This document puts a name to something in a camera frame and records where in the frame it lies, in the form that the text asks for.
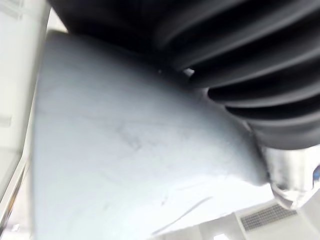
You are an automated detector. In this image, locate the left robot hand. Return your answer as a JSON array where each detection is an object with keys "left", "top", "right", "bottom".
[{"left": 46, "top": 0, "right": 320, "bottom": 211}]

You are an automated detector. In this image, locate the silver robot leg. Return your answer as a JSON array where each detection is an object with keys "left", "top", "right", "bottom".
[{"left": 30, "top": 29, "right": 275, "bottom": 240}]

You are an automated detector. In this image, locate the white vent grille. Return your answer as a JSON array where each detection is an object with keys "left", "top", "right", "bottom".
[{"left": 239, "top": 202, "right": 299, "bottom": 231}]

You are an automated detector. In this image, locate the white cabinet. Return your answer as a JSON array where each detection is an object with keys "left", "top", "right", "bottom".
[{"left": 0, "top": 0, "right": 52, "bottom": 193}]

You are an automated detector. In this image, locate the chrome bar handle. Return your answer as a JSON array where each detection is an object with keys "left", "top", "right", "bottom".
[{"left": 0, "top": 159, "right": 30, "bottom": 227}]

